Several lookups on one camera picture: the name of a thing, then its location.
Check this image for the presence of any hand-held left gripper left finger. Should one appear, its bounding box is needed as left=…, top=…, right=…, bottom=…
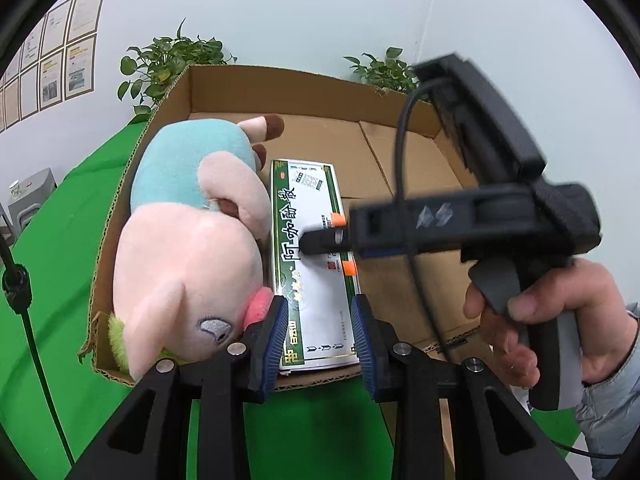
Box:
left=65, top=296, right=291, bottom=480

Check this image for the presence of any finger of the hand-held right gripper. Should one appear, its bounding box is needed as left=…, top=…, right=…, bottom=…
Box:
left=349, top=194, right=482, bottom=261

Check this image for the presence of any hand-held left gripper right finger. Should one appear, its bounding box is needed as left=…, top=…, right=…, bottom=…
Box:
left=350, top=294, right=577, bottom=480

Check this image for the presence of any black object with orange tabs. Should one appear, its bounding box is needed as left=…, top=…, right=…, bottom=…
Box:
left=299, top=213, right=359, bottom=277

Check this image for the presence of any brown cardboard box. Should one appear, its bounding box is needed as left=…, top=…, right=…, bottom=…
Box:
left=77, top=64, right=501, bottom=467

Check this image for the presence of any person's right forearm grey sleeve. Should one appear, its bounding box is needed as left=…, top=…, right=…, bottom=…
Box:
left=574, top=302, right=640, bottom=480

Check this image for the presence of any person's right hand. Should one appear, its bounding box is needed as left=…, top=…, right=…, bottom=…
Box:
left=463, top=259, right=627, bottom=391

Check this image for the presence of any white and green medicine box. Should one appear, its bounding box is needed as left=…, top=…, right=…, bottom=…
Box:
left=269, top=159, right=364, bottom=377

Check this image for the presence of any pink and teal plush pig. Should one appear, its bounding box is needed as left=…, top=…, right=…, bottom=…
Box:
left=108, top=114, right=286, bottom=384

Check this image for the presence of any small green potted plant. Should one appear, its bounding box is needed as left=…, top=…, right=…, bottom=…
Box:
left=342, top=47, right=432, bottom=105

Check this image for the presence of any grey appliance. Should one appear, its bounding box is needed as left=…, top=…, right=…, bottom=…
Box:
left=7, top=167, right=57, bottom=242

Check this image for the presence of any large green potted plant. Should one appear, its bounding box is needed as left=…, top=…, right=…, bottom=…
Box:
left=117, top=17, right=239, bottom=126

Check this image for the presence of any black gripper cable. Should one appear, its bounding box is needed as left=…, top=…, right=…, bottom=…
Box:
left=394, top=91, right=442, bottom=357
left=547, top=437, right=609, bottom=461

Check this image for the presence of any black stand with cable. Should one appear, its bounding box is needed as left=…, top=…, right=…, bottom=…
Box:
left=0, top=212, right=76, bottom=467

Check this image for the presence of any row of framed wall documents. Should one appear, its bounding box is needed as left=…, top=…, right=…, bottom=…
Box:
left=0, top=0, right=151, bottom=133

